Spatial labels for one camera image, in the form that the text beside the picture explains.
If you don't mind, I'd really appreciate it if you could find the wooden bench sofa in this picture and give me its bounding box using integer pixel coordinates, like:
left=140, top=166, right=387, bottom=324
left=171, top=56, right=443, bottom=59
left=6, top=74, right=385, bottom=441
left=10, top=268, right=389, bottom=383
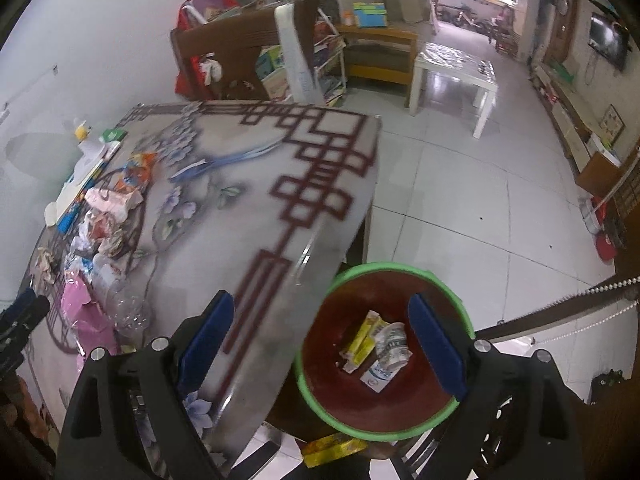
left=319, top=0, right=434, bottom=96

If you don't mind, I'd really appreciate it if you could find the orange snack bag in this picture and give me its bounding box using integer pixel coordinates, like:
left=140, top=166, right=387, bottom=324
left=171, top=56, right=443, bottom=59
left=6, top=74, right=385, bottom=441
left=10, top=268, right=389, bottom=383
left=115, top=153, right=156, bottom=193

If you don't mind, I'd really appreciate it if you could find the clear plastic bottle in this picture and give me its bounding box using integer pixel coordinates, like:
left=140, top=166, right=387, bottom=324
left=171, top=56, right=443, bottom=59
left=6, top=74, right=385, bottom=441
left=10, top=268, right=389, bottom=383
left=92, top=255, right=152, bottom=344

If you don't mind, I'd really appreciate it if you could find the brown tissue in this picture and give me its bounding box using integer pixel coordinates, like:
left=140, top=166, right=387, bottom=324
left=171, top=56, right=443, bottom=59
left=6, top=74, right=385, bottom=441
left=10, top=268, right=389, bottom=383
left=30, top=247, right=58, bottom=285

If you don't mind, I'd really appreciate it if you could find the white book rack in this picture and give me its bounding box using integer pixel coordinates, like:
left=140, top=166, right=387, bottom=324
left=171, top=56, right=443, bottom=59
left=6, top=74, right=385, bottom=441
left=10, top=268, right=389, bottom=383
left=169, top=0, right=346, bottom=106

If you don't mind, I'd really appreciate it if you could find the red bucket green rim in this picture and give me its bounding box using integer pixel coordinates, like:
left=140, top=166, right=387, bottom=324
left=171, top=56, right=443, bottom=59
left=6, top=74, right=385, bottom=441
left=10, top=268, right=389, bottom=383
left=295, top=262, right=474, bottom=442

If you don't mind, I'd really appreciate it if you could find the white paper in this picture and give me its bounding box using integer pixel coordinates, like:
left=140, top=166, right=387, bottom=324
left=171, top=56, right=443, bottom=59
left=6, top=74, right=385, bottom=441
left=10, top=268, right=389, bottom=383
left=70, top=209, right=128, bottom=259

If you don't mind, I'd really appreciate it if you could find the yellow white box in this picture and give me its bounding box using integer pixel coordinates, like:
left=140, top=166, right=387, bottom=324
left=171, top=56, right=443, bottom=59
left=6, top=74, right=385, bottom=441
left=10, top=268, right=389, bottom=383
left=341, top=310, right=388, bottom=374

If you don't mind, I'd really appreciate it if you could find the balance bike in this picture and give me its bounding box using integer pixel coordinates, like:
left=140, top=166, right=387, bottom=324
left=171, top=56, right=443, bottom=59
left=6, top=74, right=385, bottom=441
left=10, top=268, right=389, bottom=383
left=452, top=6, right=484, bottom=29

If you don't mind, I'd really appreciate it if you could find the framed geometric picture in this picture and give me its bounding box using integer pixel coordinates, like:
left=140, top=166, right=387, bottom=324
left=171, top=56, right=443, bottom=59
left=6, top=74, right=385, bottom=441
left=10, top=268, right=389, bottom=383
left=599, top=104, right=625, bottom=148

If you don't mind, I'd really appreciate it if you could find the yellow package on floor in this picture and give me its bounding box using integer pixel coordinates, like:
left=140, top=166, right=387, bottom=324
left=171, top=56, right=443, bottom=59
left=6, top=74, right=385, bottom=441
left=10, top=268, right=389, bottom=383
left=300, top=434, right=369, bottom=468

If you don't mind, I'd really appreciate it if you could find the dark wooden chair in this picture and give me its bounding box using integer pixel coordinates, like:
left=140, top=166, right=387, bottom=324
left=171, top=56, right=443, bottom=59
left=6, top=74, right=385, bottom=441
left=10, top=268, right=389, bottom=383
left=169, top=0, right=321, bottom=104

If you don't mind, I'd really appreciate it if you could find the newspaper wad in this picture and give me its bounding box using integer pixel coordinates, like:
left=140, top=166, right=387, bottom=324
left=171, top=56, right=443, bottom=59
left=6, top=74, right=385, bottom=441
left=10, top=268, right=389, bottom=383
left=375, top=322, right=412, bottom=370

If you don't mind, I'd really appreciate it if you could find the colourful toy box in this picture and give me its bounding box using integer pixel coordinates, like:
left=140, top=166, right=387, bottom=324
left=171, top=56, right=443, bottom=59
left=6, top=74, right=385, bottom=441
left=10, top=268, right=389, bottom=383
left=352, top=2, right=388, bottom=28

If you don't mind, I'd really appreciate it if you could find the green small box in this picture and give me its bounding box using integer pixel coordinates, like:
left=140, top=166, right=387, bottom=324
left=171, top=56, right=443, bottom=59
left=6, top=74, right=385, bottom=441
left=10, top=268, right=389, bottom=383
left=100, top=128, right=127, bottom=143

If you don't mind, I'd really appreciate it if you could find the low tv cabinet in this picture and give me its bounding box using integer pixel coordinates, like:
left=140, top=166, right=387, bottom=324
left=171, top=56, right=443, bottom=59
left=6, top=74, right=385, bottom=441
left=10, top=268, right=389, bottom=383
left=532, top=64, right=622, bottom=196

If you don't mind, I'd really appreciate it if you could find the pink plastic bag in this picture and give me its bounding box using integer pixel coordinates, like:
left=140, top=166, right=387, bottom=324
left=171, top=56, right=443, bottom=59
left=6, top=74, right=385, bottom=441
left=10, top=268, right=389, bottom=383
left=60, top=273, right=120, bottom=368

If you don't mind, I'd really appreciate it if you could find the white desk lamp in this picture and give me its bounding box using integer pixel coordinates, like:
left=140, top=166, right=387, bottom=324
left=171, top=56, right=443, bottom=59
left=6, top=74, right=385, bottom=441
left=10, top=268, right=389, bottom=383
left=0, top=64, right=106, bottom=162

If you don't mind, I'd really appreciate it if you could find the red garment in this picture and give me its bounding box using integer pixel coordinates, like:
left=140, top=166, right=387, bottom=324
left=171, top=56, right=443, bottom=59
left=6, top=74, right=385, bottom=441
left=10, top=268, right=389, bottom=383
left=169, top=0, right=240, bottom=101

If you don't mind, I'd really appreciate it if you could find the wall television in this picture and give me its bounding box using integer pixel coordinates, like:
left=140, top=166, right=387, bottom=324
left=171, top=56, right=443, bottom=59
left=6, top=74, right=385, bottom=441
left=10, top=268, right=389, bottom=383
left=588, top=13, right=629, bottom=72

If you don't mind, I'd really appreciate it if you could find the white cloth strip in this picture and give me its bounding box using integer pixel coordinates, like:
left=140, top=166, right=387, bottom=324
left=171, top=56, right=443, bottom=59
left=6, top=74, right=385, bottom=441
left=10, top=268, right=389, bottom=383
left=274, top=3, right=324, bottom=105

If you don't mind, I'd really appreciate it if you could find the white side table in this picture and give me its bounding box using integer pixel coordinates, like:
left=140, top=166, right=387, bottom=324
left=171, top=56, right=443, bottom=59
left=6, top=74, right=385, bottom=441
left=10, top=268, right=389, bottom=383
left=408, top=42, right=499, bottom=140

